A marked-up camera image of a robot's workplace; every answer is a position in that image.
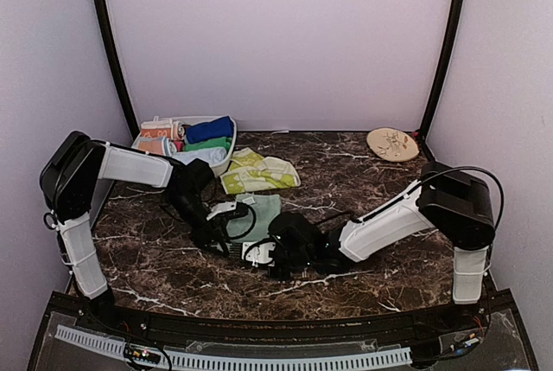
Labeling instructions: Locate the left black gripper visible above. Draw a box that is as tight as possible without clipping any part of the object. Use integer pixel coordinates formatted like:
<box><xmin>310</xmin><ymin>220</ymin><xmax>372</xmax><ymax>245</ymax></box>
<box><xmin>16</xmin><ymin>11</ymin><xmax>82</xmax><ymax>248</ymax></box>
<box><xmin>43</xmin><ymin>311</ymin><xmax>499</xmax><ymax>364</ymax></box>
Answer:
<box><xmin>165</xmin><ymin>190</ymin><xmax>231</xmax><ymax>257</ymax></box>

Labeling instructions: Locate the sage green towel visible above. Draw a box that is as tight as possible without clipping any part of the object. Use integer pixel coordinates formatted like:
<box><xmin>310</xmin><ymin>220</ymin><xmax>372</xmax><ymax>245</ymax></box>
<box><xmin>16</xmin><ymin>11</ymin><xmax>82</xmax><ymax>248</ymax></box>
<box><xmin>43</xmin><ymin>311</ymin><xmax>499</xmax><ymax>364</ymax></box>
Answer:
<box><xmin>226</xmin><ymin>193</ymin><xmax>281</xmax><ymax>242</ymax></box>

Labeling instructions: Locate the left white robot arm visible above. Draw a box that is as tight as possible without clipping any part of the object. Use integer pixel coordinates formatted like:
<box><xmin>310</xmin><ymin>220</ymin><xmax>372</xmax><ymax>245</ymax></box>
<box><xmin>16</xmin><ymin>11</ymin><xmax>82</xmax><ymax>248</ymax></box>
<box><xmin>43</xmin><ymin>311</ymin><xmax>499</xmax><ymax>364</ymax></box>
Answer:
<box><xmin>39</xmin><ymin>131</ymin><xmax>228</xmax><ymax>300</ymax></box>

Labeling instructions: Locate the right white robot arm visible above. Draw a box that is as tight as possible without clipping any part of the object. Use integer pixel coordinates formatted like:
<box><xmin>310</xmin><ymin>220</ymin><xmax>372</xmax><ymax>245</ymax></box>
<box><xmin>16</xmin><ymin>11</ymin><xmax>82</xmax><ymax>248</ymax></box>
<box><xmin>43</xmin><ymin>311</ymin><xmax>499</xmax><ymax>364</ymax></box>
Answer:
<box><xmin>266</xmin><ymin>162</ymin><xmax>502</xmax><ymax>331</ymax></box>

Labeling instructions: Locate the white plastic basket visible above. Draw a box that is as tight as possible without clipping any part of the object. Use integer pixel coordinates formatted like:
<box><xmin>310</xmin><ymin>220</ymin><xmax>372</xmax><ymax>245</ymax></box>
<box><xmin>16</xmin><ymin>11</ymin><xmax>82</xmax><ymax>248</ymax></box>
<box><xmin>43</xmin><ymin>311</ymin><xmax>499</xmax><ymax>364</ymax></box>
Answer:
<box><xmin>132</xmin><ymin>115</ymin><xmax>237</xmax><ymax>177</ymax></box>

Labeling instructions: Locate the yellow-green patterned towel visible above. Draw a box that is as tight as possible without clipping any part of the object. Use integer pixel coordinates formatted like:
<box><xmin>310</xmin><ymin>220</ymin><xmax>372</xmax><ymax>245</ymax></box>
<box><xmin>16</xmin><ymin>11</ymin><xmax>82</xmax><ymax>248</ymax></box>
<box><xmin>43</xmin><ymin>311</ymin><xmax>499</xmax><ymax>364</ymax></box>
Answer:
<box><xmin>220</xmin><ymin>148</ymin><xmax>302</xmax><ymax>195</ymax></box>

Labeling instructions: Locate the pale blue rolled towel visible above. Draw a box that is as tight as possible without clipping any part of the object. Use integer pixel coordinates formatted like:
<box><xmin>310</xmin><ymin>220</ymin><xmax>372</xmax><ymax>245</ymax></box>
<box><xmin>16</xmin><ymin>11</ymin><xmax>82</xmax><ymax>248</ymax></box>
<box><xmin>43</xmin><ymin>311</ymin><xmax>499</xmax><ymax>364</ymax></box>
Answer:
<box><xmin>172</xmin><ymin>148</ymin><xmax>227</xmax><ymax>166</ymax></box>

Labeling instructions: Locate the green rolled towel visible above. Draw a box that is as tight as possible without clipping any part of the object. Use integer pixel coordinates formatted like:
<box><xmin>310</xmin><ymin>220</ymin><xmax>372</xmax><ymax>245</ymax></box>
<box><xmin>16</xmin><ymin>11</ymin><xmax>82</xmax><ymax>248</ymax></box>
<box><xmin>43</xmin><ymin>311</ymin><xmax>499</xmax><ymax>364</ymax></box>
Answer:
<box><xmin>183</xmin><ymin>137</ymin><xmax>232</xmax><ymax>151</ymax></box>

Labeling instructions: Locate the orange blue rolled towel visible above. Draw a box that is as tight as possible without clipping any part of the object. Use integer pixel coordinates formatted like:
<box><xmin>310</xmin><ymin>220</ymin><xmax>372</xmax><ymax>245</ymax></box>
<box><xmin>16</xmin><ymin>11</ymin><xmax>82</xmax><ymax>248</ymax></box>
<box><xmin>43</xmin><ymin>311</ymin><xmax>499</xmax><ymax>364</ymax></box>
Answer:
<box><xmin>132</xmin><ymin>137</ymin><xmax>178</xmax><ymax>157</ymax></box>

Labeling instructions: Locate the pink red rolled towel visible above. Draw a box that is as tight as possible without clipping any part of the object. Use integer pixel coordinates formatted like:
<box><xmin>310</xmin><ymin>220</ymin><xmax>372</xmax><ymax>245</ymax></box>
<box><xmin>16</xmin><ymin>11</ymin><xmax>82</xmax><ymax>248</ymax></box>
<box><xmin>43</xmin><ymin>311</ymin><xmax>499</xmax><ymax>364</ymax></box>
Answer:
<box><xmin>172</xmin><ymin>123</ymin><xmax>188</xmax><ymax>152</ymax></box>

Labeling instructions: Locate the orange patterned rolled towel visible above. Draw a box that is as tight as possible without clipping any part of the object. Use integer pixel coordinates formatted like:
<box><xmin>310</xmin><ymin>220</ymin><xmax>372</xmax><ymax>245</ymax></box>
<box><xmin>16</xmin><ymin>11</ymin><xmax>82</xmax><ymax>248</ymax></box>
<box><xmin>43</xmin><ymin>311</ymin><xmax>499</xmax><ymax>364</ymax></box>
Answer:
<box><xmin>140</xmin><ymin>116</ymin><xmax>183</xmax><ymax>139</ymax></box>

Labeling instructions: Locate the cream bird-pattern plate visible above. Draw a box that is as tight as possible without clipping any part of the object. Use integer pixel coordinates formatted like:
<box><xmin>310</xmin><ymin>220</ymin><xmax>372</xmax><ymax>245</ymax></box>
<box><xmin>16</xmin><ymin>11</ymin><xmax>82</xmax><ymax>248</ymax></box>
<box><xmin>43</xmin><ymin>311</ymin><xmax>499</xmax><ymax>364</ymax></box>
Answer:
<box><xmin>366</xmin><ymin>128</ymin><xmax>420</xmax><ymax>163</ymax></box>

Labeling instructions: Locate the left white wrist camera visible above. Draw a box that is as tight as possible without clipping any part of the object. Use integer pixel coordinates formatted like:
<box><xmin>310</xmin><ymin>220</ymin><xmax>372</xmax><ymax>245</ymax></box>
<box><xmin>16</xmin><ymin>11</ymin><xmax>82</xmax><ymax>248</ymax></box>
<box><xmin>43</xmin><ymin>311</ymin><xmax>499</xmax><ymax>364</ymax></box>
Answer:
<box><xmin>207</xmin><ymin>201</ymin><xmax>237</xmax><ymax>221</ymax></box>

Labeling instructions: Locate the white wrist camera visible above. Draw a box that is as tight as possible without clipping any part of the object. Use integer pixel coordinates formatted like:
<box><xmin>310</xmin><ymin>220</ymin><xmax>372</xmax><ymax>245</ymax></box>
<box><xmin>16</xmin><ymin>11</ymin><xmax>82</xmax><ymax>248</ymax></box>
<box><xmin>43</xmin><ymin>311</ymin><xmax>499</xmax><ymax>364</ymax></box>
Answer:
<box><xmin>207</xmin><ymin>201</ymin><xmax>237</xmax><ymax>221</ymax></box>
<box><xmin>241</xmin><ymin>238</ymin><xmax>276</xmax><ymax>267</ymax></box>

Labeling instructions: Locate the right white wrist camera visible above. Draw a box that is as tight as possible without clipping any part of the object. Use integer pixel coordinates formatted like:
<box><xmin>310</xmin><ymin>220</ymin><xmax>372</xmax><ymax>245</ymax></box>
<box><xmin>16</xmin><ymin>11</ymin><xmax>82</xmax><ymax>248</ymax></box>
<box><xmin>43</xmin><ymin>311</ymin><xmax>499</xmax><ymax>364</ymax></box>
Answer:
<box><xmin>241</xmin><ymin>238</ymin><xmax>276</xmax><ymax>267</ymax></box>

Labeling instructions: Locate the white slotted cable duct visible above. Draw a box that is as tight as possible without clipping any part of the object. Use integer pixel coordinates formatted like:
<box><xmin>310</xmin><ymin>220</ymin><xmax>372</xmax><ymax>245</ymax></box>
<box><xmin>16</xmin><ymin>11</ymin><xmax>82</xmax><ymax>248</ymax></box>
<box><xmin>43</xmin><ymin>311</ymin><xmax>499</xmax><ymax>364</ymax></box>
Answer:
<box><xmin>54</xmin><ymin>325</ymin><xmax>413</xmax><ymax>370</ymax></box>

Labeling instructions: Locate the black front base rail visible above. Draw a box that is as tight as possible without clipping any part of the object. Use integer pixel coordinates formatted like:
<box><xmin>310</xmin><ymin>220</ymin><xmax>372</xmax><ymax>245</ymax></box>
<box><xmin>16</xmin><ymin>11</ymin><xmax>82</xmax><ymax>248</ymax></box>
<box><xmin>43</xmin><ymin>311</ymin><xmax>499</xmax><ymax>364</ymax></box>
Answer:
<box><xmin>42</xmin><ymin>291</ymin><xmax>515</xmax><ymax>346</ymax></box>

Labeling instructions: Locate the left black frame post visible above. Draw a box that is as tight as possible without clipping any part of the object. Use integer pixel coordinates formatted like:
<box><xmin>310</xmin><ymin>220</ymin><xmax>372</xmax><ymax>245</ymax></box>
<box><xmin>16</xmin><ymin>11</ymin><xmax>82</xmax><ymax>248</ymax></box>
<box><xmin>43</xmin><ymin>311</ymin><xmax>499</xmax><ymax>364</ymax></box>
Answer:
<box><xmin>93</xmin><ymin>0</ymin><xmax>140</xmax><ymax>138</ymax></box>

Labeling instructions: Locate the black frame post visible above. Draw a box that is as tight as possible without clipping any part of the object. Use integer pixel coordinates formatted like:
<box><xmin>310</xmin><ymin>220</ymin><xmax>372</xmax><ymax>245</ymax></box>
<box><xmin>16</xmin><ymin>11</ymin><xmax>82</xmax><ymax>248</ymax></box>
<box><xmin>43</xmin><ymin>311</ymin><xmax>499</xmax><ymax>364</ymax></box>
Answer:
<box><xmin>93</xmin><ymin>0</ymin><xmax>140</xmax><ymax>138</ymax></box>
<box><xmin>417</xmin><ymin>0</ymin><xmax>464</xmax><ymax>142</ymax></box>

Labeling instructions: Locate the right black frame post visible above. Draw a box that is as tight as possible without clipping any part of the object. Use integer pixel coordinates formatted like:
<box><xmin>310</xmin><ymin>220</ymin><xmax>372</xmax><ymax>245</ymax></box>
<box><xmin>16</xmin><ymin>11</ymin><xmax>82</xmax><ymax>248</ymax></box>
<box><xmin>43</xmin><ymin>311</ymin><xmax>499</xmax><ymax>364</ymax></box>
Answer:
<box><xmin>417</xmin><ymin>0</ymin><xmax>464</xmax><ymax>142</ymax></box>

